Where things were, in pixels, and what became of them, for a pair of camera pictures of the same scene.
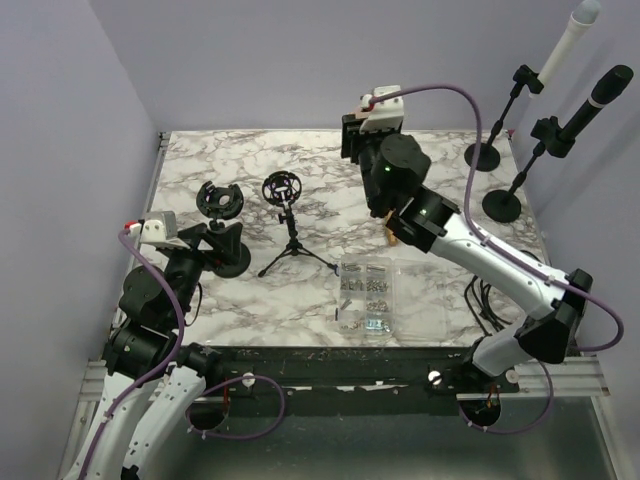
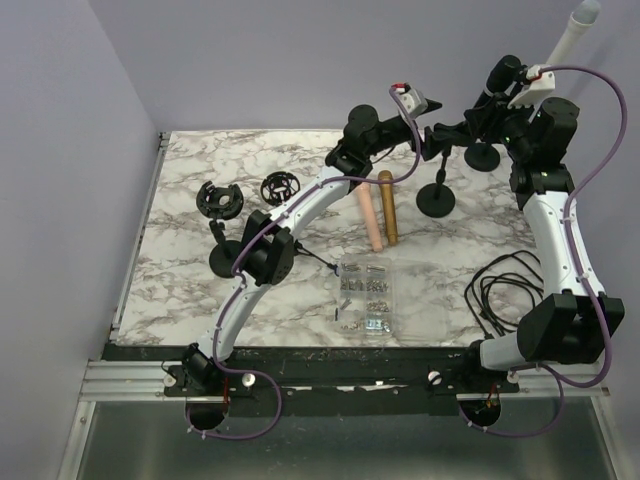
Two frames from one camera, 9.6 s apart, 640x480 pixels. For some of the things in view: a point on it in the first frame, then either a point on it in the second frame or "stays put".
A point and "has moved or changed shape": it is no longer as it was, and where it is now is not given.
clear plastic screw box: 399,299 stays put
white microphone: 583,17 stays put
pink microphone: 359,114 has moved or changed shape
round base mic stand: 504,205 -> 437,199
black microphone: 604,91 -> 500,77
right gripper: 353,138 -> 483,122
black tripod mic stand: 283,188 stays put
